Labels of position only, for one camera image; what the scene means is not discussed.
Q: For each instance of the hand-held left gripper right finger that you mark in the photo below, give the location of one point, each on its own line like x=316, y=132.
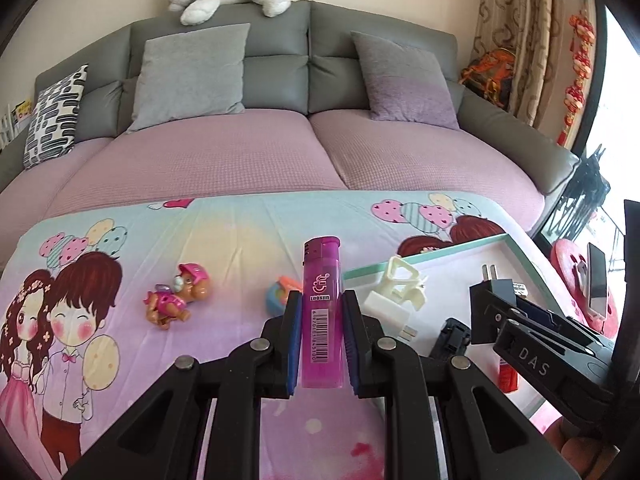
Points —
x=350, y=340

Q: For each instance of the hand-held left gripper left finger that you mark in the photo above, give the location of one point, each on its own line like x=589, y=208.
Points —
x=295, y=340

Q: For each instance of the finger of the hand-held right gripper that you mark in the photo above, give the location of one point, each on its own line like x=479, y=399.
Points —
x=492, y=315
x=540, y=310

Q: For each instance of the black power adapter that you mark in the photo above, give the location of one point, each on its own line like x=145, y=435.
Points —
x=505, y=287

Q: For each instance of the pink lighter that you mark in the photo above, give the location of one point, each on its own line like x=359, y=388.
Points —
x=322, y=310

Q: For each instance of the white charger plug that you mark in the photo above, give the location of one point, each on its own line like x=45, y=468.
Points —
x=385, y=310

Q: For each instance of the white tray with teal edge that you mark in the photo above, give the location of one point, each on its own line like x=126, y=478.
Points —
x=450, y=280

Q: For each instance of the red glue bottle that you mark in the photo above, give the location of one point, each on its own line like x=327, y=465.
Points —
x=507, y=372

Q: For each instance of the white hair claw clip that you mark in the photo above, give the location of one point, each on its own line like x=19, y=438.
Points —
x=400, y=280

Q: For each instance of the person's right hand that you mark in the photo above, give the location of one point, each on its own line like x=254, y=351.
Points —
x=575, y=447

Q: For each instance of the black toy car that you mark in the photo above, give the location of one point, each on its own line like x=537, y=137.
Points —
x=452, y=340

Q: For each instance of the small colourful round toy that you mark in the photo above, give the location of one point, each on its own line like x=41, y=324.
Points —
x=277, y=295

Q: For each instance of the pink round stool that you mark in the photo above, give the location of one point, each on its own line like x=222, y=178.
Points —
x=567, y=265

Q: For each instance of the dark smartphone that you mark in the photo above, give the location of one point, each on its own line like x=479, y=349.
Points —
x=596, y=280

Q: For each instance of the black metal rack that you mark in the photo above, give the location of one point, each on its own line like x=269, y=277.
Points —
x=582, y=195

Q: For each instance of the pink toy pup figure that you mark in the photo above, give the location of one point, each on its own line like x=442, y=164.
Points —
x=175, y=300

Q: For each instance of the printed cartoon blanket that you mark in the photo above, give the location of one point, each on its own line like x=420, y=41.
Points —
x=225, y=230

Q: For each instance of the pink waffle sofa cover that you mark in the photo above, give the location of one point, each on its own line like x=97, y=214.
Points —
x=210, y=155

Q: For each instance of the orange patterned bag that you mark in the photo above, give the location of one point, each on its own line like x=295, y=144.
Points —
x=490, y=75

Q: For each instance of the red hanging decoration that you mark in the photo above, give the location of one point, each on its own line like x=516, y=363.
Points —
x=580, y=70

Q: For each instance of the purple grey pillow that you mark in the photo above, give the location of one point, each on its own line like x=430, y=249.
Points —
x=400, y=75

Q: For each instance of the beige patterned curtain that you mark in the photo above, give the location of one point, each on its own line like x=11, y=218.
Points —
x=525, y=20

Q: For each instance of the grey sofa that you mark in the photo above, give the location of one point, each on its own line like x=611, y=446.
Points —
x=280, y=35

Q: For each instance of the black white patterned pillow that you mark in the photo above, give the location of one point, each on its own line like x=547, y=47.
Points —
x=52, y=115

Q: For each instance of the yellow book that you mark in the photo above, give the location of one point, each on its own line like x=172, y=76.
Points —
x=21, y=110

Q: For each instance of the white rack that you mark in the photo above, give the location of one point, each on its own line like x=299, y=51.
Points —
x=6, y=127

